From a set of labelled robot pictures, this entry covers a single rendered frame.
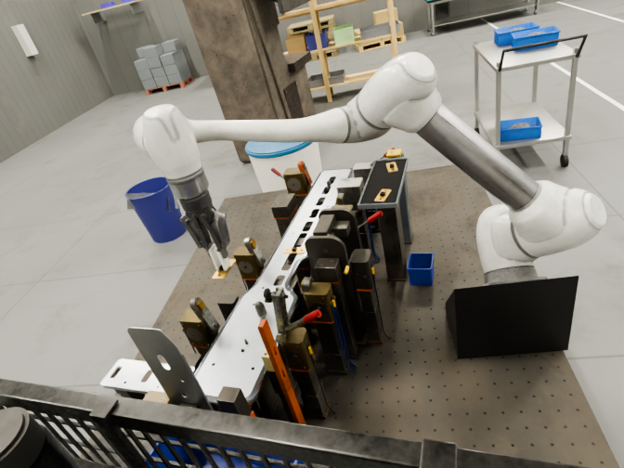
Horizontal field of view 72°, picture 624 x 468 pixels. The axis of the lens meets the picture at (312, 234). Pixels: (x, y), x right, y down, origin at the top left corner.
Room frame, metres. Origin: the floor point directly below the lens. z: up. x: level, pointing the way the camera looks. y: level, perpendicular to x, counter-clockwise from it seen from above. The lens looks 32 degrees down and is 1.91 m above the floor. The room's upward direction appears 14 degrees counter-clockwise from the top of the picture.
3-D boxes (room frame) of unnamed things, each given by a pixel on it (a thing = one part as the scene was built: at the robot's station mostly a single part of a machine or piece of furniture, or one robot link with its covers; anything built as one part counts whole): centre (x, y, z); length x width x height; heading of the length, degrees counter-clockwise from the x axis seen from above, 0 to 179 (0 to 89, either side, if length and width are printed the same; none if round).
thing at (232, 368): (1.40, 0.08, 1.00); 1.38 x 0.22 x 0.02; 156
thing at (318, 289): (1.03, 0.01, 0.88); 0.11 x 0.07 x 0.37; 66
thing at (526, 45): (3.58, -2.08, 0.54); 1.15 x 0.67 x 1.08; 170
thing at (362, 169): (1.85, -0.33, 0.88); 0.12 x 0.07 x 0.36; 66
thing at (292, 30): (10.67, -1.16, 0.39); 1.09 x 0.75 x 0.77; 76
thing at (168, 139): (1.00, 0.27, 1.64); 0.13 x 0.11 x 0.16; 26
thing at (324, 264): (1.09, -0.02, 0.91); 0.07 x 0.05 x 0.42; 66
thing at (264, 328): (0.80, 0.17, 0.95); 0.03 x 0.01 x 0.50; 156
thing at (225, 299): (1.21, 0.36, 0.84); 0.10 x 0.05 x 0.29; 66
